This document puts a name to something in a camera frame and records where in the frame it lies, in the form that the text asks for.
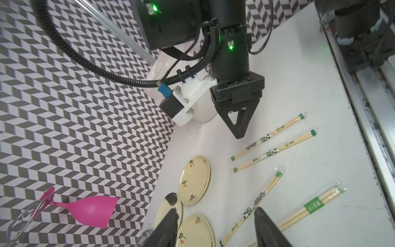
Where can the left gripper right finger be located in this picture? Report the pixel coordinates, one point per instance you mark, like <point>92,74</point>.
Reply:
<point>267,233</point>

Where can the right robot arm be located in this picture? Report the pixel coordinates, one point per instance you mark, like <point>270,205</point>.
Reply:
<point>214,35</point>

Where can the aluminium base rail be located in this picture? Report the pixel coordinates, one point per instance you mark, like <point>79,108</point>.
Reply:
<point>364,92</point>

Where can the chopsticks panda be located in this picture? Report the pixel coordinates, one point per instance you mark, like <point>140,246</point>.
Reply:
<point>248,211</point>
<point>268,136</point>
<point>276,150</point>

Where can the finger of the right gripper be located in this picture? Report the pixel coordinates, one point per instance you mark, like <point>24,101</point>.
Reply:
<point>245,112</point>

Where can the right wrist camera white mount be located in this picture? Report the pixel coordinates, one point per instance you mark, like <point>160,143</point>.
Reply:
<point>189,100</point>

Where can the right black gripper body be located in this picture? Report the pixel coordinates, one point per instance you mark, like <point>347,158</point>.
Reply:
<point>229,95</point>

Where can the metal glass holder stand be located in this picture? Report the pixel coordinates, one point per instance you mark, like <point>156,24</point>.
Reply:
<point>19,226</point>

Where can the cream plate with black spot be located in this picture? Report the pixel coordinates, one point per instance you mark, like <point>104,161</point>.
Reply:
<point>170,201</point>

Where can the white trash bucket with bag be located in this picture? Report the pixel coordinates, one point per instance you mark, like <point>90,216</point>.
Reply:
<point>163,63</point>

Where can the cream plate front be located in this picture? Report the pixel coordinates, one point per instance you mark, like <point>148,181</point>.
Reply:
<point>195,231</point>

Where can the wrapped chopsticks green label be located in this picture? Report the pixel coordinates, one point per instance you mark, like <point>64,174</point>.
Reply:
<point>310,207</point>

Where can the pink plastic wine glass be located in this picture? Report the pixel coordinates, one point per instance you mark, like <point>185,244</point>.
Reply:
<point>95,211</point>

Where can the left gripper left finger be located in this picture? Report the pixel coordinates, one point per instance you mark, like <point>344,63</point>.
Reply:
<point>165,235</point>

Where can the cream plate right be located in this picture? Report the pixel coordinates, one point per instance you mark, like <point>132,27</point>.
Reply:
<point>194,180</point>

